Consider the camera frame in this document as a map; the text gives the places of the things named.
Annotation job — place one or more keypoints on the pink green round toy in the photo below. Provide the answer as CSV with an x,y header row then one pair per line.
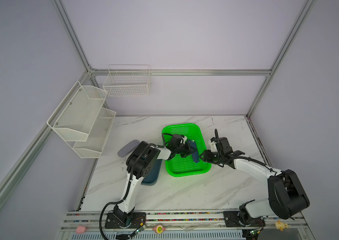
x,y
159,229

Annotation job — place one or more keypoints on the green perforated plastic basket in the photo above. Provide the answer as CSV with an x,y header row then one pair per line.
x,y
181,167

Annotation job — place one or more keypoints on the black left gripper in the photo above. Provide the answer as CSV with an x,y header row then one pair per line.
x,y
189,150

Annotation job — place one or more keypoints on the dark blue paper napkin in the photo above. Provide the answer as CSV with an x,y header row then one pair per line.
x,y
192,150

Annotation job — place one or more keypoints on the teal plastic utensil tray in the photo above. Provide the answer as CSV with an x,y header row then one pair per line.
x,y
153,176

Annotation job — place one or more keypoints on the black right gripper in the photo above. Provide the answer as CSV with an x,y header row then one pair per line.
x,y
206,156

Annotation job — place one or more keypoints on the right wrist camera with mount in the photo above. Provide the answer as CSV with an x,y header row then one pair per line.
x,y
220,145

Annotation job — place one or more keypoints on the white mesh two-tier shelf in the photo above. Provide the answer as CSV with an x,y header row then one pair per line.
x,y
82,121

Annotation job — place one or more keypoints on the grey oval stone pad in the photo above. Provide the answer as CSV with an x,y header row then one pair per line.
x,y
128,148

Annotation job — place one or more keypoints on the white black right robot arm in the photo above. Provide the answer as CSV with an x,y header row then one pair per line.
x,y
286,195

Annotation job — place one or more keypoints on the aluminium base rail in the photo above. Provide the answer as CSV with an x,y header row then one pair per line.
x,y
190,224

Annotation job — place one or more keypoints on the white wire wall basket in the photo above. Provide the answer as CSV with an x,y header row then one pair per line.
x,y
128,81

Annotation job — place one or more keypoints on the pink small toy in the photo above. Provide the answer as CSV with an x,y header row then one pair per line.
x,y
80,230

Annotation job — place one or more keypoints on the yellow small toy figure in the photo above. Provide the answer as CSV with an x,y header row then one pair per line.
x,y
281,226

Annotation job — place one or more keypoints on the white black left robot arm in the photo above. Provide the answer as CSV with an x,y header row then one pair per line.
x,y
139,164

